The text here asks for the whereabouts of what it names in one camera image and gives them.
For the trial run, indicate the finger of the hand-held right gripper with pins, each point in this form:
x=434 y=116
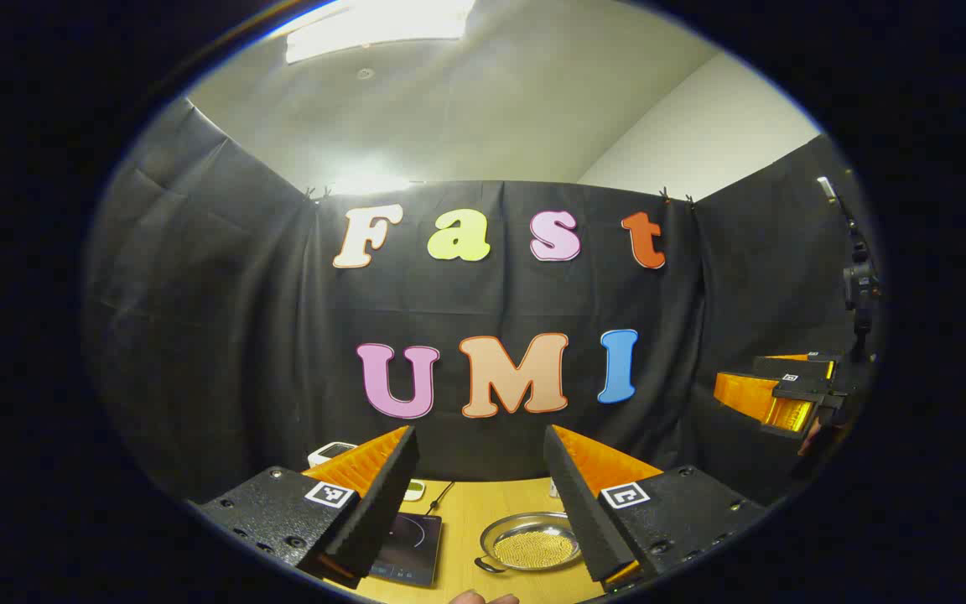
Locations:
x=802 y=387
x=793 y=366

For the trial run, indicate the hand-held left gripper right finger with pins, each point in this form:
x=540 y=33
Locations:
x=579 y=520

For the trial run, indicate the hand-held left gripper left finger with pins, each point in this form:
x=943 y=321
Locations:
x=382 y=503

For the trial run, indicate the black induction cooktop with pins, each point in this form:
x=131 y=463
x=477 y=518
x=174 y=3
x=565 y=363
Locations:
x=412 y=545

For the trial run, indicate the white divided dish with beans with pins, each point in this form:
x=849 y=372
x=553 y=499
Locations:
x=414 y=490

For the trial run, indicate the heap of yellow soybeans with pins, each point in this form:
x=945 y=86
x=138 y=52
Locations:
x=533 y=549

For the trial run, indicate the white toaster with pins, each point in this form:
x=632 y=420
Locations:
x=332 y=453

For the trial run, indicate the black cloth clip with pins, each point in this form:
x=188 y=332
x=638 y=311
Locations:
x=319 y=193
x=676 y=197

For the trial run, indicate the black backdrop cloth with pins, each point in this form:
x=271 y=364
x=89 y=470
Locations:
x=240 y=335

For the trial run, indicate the ceiling light panel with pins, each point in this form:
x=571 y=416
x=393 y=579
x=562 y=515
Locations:
x=374 y=25

